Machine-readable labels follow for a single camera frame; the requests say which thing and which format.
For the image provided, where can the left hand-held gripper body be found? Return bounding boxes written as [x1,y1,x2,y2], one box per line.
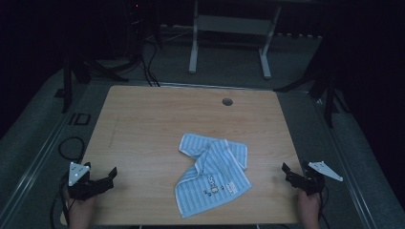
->
[67,161,99,201]

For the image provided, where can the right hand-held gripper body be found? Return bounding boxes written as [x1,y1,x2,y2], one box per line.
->
[297,160,345,196]

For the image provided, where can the blue striped towel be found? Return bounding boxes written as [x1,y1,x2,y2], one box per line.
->
[174,133,253,219]

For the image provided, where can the person's left hand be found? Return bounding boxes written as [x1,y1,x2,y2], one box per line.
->
[64,190,97,222]

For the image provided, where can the person's right hand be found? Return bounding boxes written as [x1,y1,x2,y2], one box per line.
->
[297,190,321,220]

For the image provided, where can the black metal stand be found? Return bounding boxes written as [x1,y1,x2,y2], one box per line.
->
[61,53,130,115]
[273,56,352,129]

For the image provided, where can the dark equipment rack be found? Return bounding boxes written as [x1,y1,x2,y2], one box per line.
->
[124,0,164,66]

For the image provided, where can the left hand-held gripper black cable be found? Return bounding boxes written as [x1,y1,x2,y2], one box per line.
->
[58,177,72,228]

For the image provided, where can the hand-held gripper black cable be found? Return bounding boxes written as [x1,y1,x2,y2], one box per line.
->
[318,187,332,229]
[58,177,72,228]

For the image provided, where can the right hand-held gripper black cable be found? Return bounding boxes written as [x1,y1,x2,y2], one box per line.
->
[318,187,332,229]

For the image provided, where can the thin black floor cable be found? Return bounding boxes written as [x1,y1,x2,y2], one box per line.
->
[49,187,63,229]

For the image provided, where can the metal floor rail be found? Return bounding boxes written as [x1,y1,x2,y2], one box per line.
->
[0,104,82,225]
[313,94,380,229]

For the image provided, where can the black hanging cables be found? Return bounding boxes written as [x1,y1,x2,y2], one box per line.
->
[139,40,161,88]

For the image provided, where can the white metal desk frame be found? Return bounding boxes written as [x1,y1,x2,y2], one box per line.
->
[188,0,283,80]

